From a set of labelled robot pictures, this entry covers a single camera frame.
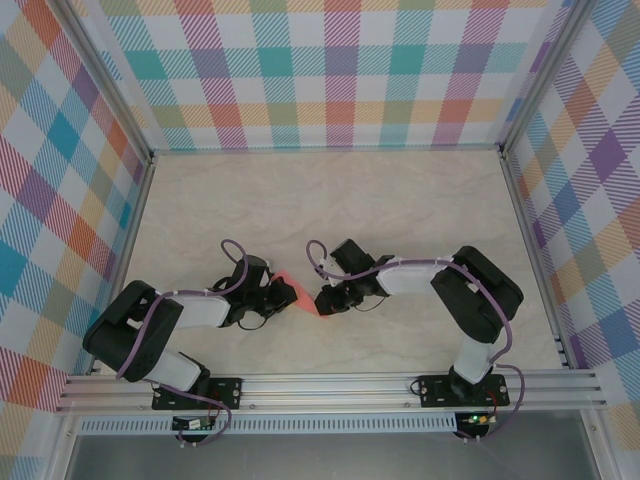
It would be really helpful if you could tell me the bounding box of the pink paper sheet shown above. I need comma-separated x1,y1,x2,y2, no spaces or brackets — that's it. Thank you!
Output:
272,268,334,320

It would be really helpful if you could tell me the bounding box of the grey metal panel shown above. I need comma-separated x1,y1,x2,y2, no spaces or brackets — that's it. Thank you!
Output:
64,433,601,480

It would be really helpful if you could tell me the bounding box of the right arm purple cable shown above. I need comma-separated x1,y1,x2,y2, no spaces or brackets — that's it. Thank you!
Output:
305,238,527,446

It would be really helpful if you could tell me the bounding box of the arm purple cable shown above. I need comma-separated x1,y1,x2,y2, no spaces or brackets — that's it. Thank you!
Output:
305,238,527,446
115,238,250,449

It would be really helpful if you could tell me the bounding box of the wide aluminium mounting rail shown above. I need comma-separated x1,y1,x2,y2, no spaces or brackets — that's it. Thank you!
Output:
53,368,610,415

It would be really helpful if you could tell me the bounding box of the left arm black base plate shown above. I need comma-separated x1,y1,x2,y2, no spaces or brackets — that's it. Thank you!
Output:
151,377,245,412

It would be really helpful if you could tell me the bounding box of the slotted grey cable duct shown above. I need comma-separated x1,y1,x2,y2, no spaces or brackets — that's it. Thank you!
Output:
74,417,460,436

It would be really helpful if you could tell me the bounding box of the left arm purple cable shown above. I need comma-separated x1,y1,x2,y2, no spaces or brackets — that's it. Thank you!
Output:
115,238,250,449

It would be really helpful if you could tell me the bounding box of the aluminium side rail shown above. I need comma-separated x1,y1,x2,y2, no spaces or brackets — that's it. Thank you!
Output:
87,155,157,376
499,152,576,371

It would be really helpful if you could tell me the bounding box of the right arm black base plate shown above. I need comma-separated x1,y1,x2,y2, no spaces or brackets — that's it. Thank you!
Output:
417,373,511,409

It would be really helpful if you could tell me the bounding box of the thin aluminium edge rail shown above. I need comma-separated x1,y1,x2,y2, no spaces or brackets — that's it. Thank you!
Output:
149,143,504,157

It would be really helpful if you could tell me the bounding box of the aluminium corner post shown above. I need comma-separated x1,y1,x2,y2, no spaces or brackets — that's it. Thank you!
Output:
47,0,156,164
497,0,601,161

